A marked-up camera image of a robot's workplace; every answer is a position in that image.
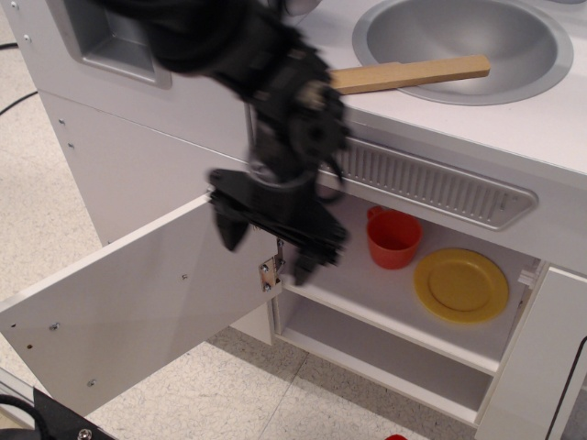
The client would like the lower metal door hinge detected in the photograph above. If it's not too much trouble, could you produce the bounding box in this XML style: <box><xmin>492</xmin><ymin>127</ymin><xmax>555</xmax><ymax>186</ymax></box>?
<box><xmin>259</xmin><ymin>238</ymin><xmax>285</xmax><ymax>293</ymax></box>

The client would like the grey vent panel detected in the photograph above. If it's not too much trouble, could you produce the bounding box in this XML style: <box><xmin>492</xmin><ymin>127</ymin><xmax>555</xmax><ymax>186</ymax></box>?
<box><xmin>336</xmin><ymin>138</ymin><xmax>538</xmax><ymax>230</ymax></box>

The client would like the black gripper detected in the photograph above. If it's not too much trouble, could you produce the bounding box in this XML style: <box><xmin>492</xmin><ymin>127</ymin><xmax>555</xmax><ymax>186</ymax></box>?
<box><xmin>208</xmin><ymin>169</ymin><xmax>348</xmax><ymax>286</ymax></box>

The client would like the silver knob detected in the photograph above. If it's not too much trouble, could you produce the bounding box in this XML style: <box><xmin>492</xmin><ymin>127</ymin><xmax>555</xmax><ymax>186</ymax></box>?
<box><xmin>278</xmin><ymin>0</ymin><xmax>321</xmax><ymax>17</ymax></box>

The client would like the wooden spatula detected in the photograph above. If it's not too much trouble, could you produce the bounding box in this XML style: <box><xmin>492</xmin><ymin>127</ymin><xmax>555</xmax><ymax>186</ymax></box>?
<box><xmin>330</xmin><ymin>55</ymin><xmax>491</xmax><ymax>95</ymax></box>

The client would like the yellow plastic plate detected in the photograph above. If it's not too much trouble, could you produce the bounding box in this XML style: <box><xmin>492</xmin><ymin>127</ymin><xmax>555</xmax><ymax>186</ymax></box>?
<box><xmin>413</xmin><ymin>248</ymin><xmax>509</xmax><ymax>324</ymax></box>

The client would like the silver sink bowl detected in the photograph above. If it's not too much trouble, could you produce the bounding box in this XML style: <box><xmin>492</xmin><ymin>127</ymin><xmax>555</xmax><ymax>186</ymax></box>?
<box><xmin>352</xmin><ymin>1</ymin><xmax>574</xmax><ymax>105</ymax></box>

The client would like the black floor cable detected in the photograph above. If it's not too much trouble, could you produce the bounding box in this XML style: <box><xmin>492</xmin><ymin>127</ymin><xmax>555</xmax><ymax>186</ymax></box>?
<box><xmin>0</xmin><ymin>41</ymin><xmax>39</xmax><ymax>116</ymax></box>

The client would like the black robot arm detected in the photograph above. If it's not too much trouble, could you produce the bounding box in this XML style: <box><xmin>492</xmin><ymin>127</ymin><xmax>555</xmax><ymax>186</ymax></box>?
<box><xmin>105</xmin><ymin>1</ymin><xmax>349</xmax><ymax>285</ymax></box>

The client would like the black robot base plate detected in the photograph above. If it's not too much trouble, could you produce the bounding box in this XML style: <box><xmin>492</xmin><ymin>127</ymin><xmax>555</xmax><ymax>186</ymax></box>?
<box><xmin>0</xmin><ymin>387</ymin><xmax>116</xmax><ymax>440</ymax></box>

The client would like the red object bottom edge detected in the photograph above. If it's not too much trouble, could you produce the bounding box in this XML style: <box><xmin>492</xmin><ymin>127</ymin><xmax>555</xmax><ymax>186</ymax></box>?
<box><xmin>384</xmin><ymin>434</ymin><xmax>407</xmax><ymax>440</ymax></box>

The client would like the red plastic cup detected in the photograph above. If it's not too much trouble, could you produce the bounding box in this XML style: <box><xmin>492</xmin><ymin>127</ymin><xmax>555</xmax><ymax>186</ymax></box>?
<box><xmin>366</xmin><ymin>206</ymin><xmax>423</xmax><ymax>270</ymax></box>

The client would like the white cabinet door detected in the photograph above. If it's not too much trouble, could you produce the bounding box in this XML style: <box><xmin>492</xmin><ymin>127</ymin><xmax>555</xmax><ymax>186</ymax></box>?
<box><xmin>475</xmin><ymin>267</ymin><xmax>586</xmax><ymax>439</ymax></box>
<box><xmin>1</xmin><ymin>196</ymin><xmax>277</xmax><ymax>415</ymax></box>

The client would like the white toy kitchen cabinet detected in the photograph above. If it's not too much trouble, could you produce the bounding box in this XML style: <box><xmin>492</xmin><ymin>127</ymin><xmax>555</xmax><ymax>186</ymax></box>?
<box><xmin>1</xmin><ymin>1</ymin><xmax>586</xmax><ymax>439</ymax></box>

